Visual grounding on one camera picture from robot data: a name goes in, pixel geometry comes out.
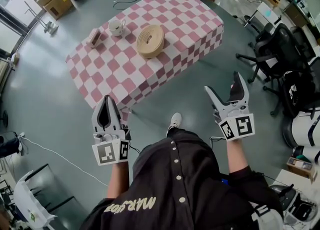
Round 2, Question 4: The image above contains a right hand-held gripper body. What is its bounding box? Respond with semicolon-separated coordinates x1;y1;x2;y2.
212;99;256;142

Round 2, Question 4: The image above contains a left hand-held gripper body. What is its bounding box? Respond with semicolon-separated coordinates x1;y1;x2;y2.
91;127;131;167

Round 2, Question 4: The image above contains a round woven straw basket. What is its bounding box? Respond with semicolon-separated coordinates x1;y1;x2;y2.
135;24;166;59

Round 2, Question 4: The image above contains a person's right forearm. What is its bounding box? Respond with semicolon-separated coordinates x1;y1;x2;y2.
225;138;250;175

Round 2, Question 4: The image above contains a person's left forearm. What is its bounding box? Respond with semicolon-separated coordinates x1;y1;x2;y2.
106;162;130;199

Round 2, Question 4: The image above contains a small open cardboard box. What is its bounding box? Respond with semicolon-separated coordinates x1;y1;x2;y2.
285;156;317;183

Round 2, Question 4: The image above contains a small pink box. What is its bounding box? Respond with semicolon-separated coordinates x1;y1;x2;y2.
86;28;102;49

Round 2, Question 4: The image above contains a large cardboard box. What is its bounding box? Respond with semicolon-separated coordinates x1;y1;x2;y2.
42;0;75;21

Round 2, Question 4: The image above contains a person's right white shoe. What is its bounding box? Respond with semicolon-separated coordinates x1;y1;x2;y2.
166;112;183;135

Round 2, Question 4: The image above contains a black office chair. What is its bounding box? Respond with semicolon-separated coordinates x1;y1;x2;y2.
235;22;317;84
262;56;320;125

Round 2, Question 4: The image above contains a white robot body blue stripe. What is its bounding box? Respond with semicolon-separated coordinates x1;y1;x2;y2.
282;109;320;163

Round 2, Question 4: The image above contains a black metal rack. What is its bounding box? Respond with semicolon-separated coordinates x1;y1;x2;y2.
24;163;76;213

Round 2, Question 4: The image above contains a person's black buttoned shirt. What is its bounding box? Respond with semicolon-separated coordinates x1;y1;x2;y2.
79;128;285;230

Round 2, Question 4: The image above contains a white side cabinet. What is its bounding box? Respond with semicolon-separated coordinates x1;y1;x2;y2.
243;1;282;29

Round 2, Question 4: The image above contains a black weight disc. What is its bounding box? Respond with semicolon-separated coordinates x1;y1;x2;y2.
0;110;9;129

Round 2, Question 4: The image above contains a pink checkered tablecloth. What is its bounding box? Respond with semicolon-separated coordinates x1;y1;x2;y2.
65;0;224;123

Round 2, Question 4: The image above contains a white cup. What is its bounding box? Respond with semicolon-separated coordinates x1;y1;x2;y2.
107;18;127;38

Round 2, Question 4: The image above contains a white robot head shell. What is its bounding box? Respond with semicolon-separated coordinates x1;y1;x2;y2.
268;183;320;228

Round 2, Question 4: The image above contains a metal stand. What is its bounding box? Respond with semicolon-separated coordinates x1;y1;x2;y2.
24;0;60;36

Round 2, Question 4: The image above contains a glass door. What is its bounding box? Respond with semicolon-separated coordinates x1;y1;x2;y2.
0;0;41;57

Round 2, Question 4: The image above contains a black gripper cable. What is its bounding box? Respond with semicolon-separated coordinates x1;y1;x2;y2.
209;135;227;150

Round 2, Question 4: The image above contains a white floor cable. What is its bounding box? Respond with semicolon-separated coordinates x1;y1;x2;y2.
14;130;110;188

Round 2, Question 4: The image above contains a black floor cable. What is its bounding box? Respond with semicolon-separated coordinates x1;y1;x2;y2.
112;0;140;11

